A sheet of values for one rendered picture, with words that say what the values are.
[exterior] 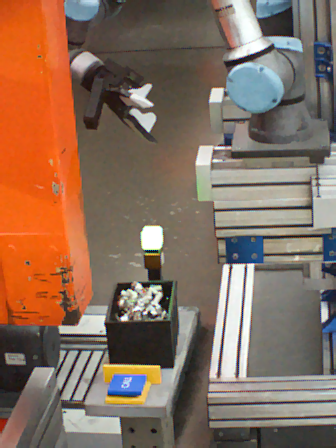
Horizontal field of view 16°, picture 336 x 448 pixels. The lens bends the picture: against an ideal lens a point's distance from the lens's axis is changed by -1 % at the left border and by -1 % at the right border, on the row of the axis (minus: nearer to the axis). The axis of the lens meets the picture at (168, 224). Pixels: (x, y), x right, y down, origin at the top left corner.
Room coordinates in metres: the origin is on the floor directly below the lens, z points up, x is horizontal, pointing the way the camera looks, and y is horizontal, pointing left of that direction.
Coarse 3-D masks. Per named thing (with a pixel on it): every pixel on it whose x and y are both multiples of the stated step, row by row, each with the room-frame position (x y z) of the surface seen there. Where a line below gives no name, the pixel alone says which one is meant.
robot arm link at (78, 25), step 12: (72, 0) 2.61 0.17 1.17; (84, 0) 2.61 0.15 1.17; (96, 0) 2.63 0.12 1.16; (72, 12) 2.61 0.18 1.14; (84, 12) 2.61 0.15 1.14; (96, 12) 2.63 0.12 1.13; (72, 24) 2.61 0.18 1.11; (84, 24) 2.61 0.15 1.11; (96, 24) 2.67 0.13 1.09; (72, 36) 2.61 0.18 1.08; (84, 36) 2.63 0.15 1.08
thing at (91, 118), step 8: (96, 80) 2.57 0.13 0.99; (96, 88) 2.55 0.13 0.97; (96, 96) 2.53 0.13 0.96; (88, 104) 2.52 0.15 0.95; (96, 104) 2.52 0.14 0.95; (88, 112) 2.50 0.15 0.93; (96, 112) 2.50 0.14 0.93; (88, 120) 2.49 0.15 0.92; (96, 120) 2.50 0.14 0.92; (88, 128) 2.51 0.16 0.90; (96, 128) 2.51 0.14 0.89
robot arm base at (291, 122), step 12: (300, 96) 2.56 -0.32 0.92; (276, 108) 2.55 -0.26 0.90; (288, 108) 2.55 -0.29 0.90; (300, 108) 2.56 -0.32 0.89; (252, 120) 2.58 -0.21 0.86; (264, 120) 2.55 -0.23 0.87; (276, 120) 2.54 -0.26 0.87; (288, 120) 2.54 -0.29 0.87; (300, 120) 2.56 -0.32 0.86; (252, 132) 2.57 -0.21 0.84; (264, 132) 2.54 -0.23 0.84; (276, 132) 2.53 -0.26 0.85; (288, 132) 2.53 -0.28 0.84; (300, 132) 2.54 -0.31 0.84; (312, 132) 2.57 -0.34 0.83
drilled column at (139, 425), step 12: (120, 420) 2.21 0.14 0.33; (132, 420) 2.20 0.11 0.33; (144, 420) 2.20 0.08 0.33; (156, 420) 2.19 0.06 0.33; (168, 420) 2.24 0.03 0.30; (132, 432) 2.22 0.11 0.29; (144, 432) 2.20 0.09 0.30; (156, 432) 2.20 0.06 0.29; (168, 432) 2.23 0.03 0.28; (132, 444) 2.20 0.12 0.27; (144, 444) 2.20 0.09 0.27; (156, 444) 2.19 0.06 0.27; (168, 444) 2.22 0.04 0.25
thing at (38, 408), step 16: (48, 368) 2.36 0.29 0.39; (32, 384) 2.29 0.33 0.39; (48, 384) 2.30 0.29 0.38; (32, 400) 2.22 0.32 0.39; (48, 400) 2.29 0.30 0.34; (16, 416) 2.15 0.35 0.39; (32, 416) 2.16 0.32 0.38; (48, 416) 2.26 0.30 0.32; (16, 432) 2.09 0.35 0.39; (32, 432) 2.15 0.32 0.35; (48, 432) 2.24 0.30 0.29
